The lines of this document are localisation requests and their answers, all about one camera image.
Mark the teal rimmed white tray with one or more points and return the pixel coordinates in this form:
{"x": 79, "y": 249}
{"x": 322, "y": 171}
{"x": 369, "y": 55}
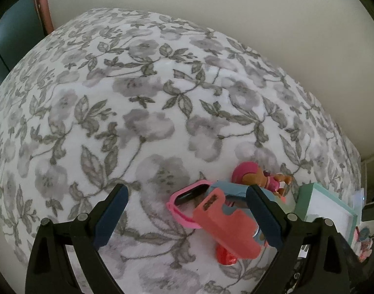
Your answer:
{"x": 314, "y": 201}

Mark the pink smartwatch band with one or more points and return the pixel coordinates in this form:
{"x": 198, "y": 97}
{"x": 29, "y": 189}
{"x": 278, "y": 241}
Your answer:
{"x": 183, "y": 196}

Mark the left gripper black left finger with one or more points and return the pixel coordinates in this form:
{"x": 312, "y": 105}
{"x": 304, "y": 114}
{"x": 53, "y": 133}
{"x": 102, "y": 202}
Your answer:
{"x": 49, "y": 269}

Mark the pink board by wall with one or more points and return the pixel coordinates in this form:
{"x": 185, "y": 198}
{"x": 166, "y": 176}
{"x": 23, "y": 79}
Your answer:
{"x": 44, "y": 14}

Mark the floral grey white blanket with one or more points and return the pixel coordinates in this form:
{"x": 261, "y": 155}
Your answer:
{"x": 156, "y": 103}

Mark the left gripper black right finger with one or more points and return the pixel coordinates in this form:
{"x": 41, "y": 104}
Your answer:
{"x": 325, "y": 270}

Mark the black box on floor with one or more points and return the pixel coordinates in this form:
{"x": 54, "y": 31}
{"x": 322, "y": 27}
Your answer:
{"x": 368, "y": 212}

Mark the colourful clutter pile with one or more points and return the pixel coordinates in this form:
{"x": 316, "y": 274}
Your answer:
{"x": 362, "y": 243}

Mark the pink brown puppy figure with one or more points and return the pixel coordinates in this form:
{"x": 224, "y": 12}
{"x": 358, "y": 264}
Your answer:
{"x": 249, "y": 173}

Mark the coral blue folding toy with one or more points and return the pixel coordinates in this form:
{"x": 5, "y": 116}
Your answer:
{"x": 232, "y": 227}

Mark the white router box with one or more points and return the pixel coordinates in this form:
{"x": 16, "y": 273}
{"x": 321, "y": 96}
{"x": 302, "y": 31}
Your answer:
{"x": 358, "y": 201}

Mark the dark teal cabinet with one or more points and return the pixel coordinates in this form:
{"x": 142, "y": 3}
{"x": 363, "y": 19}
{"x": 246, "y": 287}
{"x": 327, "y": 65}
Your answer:
{"x": 20, "y": 30}

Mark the red Lion small bottle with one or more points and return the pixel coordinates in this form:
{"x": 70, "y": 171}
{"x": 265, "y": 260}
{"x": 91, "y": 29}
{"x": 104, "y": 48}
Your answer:
{"x": 226, "y": 258}

